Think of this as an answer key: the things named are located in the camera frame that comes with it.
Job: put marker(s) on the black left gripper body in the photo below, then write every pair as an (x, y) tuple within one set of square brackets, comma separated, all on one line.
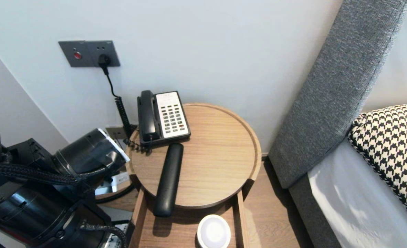
[(86, 151)]

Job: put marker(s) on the long black remote control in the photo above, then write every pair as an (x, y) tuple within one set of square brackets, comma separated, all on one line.
[(169, 181)]

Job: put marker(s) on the curved wooden table drawer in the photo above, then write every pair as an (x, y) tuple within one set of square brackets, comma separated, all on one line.
[(186, 230)]

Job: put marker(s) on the white round dome device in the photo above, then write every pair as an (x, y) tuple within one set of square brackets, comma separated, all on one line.
[(214, 231)]

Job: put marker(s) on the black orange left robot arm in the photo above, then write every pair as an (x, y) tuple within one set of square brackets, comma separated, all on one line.
[(17, 210)]

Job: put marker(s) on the black telephone handset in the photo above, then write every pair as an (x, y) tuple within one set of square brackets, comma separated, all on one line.
[(148, 117)]

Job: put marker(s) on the black power plug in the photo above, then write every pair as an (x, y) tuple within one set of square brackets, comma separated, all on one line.
[(104, 62)]

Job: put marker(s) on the black white desk telephone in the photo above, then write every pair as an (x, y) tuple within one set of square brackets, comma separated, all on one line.
[(172, 117)]

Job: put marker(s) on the round wooden side table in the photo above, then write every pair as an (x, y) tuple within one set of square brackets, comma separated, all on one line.
[(210, 158)]

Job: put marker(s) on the grey upholstered bed base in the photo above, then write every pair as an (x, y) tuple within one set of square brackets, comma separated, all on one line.
[(310, 217)]

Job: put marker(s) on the grey fabric headboard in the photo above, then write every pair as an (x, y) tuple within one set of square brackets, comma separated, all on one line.
[(337, 86)]

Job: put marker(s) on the white bed sheet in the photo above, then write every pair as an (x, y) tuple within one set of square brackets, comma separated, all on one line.
[(355, 206)]

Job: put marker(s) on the black white houndstooth pillow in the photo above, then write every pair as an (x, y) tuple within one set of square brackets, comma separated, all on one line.
[(393, 151)]

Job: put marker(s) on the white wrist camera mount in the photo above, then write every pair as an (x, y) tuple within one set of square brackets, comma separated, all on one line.
[(117, 151)]

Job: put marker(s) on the beige wall phone socket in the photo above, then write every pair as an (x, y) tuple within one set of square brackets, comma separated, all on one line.
[(114, 132)]

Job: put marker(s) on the dark grey wall socket panel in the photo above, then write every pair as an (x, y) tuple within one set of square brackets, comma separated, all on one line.
[(86, 52)]

